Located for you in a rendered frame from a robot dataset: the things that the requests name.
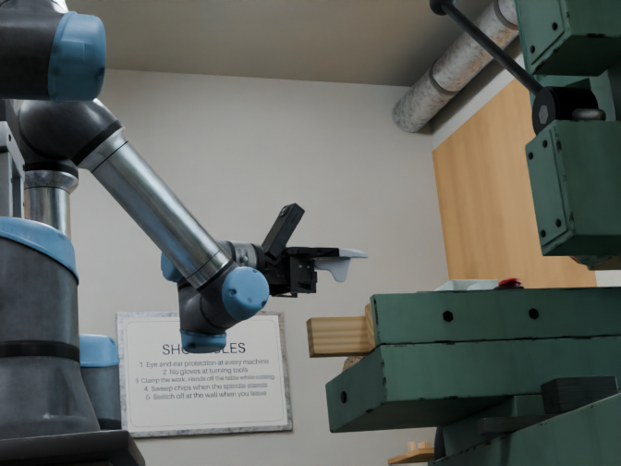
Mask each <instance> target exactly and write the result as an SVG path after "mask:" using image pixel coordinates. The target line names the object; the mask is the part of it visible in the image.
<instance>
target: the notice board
mask: <svg viewBox="0 0 621 466"><path fill-rule="evenodd" d="M179 328H180V323H179V312H161V313H116V331H117V350H118V357H119V358H120V363H119V364H118V365H119V385H120V405H121V425H122V429H126V430H128V431H129V433H130V435H131V436H132V438H142V437H160V436H179V435H216V434H235V433H254V432H272V431H291V430H293V426H292V416H291V406H290V396H289V385H288V375H287V365H286V345H285V334H284V324H283V314H282V311H258V312H257V313H255V315H254V316H252V317H251V318H250V319H248V320H244V321H242V322H240V323H238V324H236V325H234V326H233V327H231V328H229V329H227V330H226V333H227V336H226V345H225V348H224V349H222V350H220V351H217V352H213V353H205V354H194V353H188V352H186V351H184V350H183V348H182V344H181V335H180V332H179Z"/></svg>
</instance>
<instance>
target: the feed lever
mask: <svg viewBox="0 0 621 466"><path fill-rule="evenodd" d="M429 4H430V8H431V10H432V12H433V13H434V14H436V15H439V16H445V15H448V16H449V17H450V18H451V19H452V20H453V21H454V22H455V23H457V24H458V25H459V26H460V27H461V28H462V29H463V30H464V31H465V32H466V33H467V34H468V35H469V36H471V37H472V38H473V39H474V40H475V41H476V42H477V43H478V44H479V45H480V46H481V47H482V48H483V49H484V50H486V51H487V52H488V53H489V54H490V55H491V56H492V57H493V58H494V59H495V60H496V61H497V62H498V63H500V64H501V65H502V66H503V67H504V68H505V69H506V70H507V71H508V72H509V73H510V74H511V75H512V76H514V77H515V78H516V79H517V80H518V81H519V82H520V83H521V84H522V85H523V86H524V87H525V88H526V89H528V90H529V91H530V92H531V93H532V94H533V95H534V96H535V100H534V103H533V107H532V114H531V119H532V126H533V130H534V133H535V135H536V136H537V135H538V134H539V133H540V132H541V131H542V130H543V129H545V128H546V127H547V126H548V125H549V124H550V123H552V122H553V121H554V120H599V121H605V119H606V114H605V112H604V111H603V110H602V109H599V106H598V103H597V99H596V97H595V95H594V94H593V92H592V91H591V90H590V89H589V88H587V87H558V86H545V87H543V86H542V85H541V84H540V83H539V82H538V81H537V80H536V79H534V78H533V77H532V76H531V75H530V74H529V73H528V72H527V71H526V70H525V69H524V68H523V67H521V66H520V65H519V64H518V63H517V62H516V61H515V60H514V59H513V58H511V57H510V56H509V55H508V54H507V53H506V52H505V51H504V50H502V49H501V48H500V47H499V46H498V45H497V44H496V43H495V42H494V41H492V40H491V39H490V38H489V37H488V36H487V35H486V34H485V33H484V32H482V31H481V30H480V29H479V28H478V27H477V26H476V25H475V24H473V23H472V22H471V21H470V20H469V19H468V18H467V17H466V16H465V15H463V14H462V13H461V12H460V11H459V10H458V9H457V8H456V7H455V4H456V0H430V1H429Z"/></svg>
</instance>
